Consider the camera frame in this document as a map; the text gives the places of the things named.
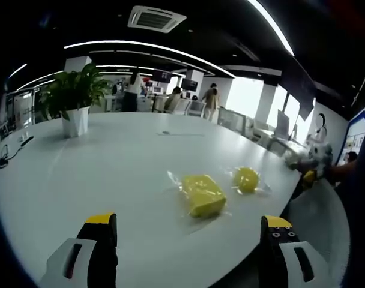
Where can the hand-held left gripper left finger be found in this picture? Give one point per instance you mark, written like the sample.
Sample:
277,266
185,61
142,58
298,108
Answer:
80,264

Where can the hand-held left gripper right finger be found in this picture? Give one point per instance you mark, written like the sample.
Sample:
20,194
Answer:
290,261

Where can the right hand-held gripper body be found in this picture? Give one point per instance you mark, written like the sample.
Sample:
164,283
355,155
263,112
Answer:
320,156

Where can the round yellow silicone block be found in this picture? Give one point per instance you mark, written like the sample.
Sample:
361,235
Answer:
245,180

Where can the grey office chair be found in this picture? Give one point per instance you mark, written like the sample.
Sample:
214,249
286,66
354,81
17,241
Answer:
196,108

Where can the dark computer monitor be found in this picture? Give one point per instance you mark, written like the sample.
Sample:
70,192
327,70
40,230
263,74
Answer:
189,84

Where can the white faceted plant pot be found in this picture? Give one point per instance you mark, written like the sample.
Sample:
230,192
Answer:
76,123

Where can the hanging dark display screen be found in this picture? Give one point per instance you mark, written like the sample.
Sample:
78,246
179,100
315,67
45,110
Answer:
163,76

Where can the green potted plant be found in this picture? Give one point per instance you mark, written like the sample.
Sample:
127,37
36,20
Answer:
74,87

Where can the ceiling air conditioner vent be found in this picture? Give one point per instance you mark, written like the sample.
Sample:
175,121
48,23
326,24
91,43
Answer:
155,18

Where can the blue framed wall board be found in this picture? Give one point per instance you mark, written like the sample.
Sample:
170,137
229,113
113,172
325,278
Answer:
355,132

